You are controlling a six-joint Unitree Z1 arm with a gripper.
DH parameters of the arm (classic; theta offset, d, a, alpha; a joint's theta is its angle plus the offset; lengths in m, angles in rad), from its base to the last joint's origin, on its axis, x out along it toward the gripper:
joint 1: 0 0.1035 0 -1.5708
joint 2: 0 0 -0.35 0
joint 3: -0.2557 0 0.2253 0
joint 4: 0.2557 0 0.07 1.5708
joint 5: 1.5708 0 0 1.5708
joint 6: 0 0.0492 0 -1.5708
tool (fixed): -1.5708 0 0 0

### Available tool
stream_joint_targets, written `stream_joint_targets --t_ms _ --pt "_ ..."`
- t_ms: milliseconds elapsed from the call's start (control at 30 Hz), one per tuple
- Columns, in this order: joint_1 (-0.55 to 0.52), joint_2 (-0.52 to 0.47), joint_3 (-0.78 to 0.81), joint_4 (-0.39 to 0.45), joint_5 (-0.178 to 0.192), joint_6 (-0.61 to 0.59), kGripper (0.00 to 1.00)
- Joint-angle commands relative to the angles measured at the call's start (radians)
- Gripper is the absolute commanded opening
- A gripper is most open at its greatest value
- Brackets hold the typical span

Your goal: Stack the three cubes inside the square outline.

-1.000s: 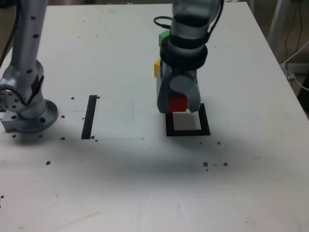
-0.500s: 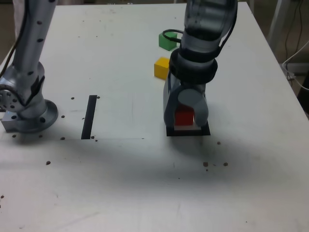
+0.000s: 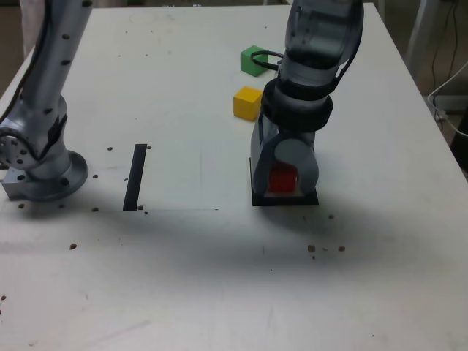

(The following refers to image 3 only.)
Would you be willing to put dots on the white metal frame leg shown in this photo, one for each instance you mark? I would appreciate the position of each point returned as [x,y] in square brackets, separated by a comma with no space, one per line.
[417,36]

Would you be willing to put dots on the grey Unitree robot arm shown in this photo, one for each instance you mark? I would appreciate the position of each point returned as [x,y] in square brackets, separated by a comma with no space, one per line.
[55,73]

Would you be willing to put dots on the red cube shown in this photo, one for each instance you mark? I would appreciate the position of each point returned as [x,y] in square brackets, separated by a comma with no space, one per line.
[281,181]

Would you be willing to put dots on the person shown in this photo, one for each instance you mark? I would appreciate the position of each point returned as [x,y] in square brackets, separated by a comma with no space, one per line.
[33,25]

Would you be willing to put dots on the black tape strip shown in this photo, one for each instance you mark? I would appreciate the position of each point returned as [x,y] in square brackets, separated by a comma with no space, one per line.
[134,179]

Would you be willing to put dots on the black tape square outline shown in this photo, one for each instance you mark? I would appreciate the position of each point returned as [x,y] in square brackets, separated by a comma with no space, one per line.
[285,202]

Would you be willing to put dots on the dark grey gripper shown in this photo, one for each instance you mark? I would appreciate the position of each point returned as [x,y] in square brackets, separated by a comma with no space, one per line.
[297,134]

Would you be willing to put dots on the yellow cube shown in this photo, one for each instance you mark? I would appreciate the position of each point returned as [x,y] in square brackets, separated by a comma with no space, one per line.
[248,104]

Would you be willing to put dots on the green cube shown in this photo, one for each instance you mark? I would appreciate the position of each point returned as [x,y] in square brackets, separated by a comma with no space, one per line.
[248,64]

